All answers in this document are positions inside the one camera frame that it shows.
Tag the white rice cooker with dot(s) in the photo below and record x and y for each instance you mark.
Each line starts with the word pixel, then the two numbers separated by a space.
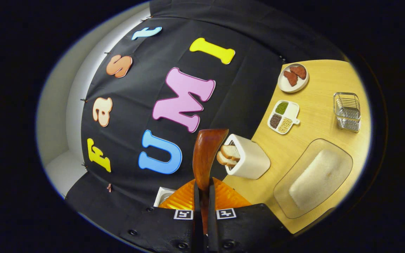
pixel 162 196

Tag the red meat slice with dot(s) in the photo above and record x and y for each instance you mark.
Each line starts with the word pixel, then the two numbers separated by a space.
pixel 291 78
pixel 299 71

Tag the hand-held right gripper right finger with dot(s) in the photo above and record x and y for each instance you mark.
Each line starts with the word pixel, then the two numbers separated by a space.
pixel 212 228

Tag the white round plate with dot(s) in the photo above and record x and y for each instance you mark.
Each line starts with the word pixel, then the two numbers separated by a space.
pixel 283 86

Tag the clear plastic container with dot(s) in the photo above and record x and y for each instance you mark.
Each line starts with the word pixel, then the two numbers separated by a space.
pixel 281 191

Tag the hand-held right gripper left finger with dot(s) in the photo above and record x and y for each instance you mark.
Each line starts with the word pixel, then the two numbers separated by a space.
pixel 197 228

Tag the toasted bread slice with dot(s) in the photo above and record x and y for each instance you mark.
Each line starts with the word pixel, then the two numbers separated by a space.
pixel 223 160
pixel 231 151

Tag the brown wooden spoon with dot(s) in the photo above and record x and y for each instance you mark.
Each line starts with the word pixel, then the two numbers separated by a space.
pixel 206 154

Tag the reddish backdrop clip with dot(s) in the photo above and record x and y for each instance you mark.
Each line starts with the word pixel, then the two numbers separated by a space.
pixel 109 187

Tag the white toaster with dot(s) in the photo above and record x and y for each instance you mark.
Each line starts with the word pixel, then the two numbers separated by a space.
pixel 251 161

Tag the white divided bean dish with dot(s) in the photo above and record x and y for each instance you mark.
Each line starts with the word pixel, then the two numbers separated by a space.
pixel 291 107

